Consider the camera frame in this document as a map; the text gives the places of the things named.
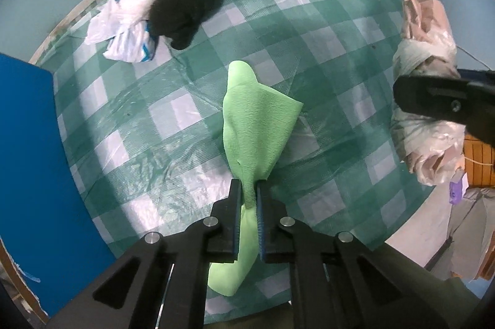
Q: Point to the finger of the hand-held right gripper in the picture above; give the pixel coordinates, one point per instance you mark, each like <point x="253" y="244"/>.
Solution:
<point x="433" y="95"/>

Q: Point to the black sock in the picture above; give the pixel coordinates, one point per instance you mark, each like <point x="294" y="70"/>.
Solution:
<point x="181" y="4"/>

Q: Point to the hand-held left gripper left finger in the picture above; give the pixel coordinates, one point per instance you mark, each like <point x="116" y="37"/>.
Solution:
<point x="233" y="220"/>

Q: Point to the orange wooden furniture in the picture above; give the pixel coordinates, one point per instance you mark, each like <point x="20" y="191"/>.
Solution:
<point x="481" y="162"/>

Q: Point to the green checked tablecloth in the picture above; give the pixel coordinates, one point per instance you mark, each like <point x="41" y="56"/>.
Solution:
<point x="154" y="112"/>

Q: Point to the light green sock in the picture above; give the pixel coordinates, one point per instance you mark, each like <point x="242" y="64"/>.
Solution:
<point x="255" y="120"/>

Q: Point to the white knotted plastic bag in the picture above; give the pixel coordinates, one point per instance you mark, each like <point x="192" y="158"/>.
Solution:
<point x="120" y="19"/>

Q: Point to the small purple tag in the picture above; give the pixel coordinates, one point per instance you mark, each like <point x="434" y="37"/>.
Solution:
<point x="457" y="191"/>

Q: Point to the pink plastic bundle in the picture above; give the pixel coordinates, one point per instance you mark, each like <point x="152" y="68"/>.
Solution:
<point x="421" y="50"/>

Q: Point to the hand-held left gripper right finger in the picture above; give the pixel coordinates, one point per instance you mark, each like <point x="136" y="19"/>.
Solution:
<point x="263" y="220"/>

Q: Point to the person's grey trousers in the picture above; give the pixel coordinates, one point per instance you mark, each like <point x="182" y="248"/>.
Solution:
<point x="468" y="236"/>

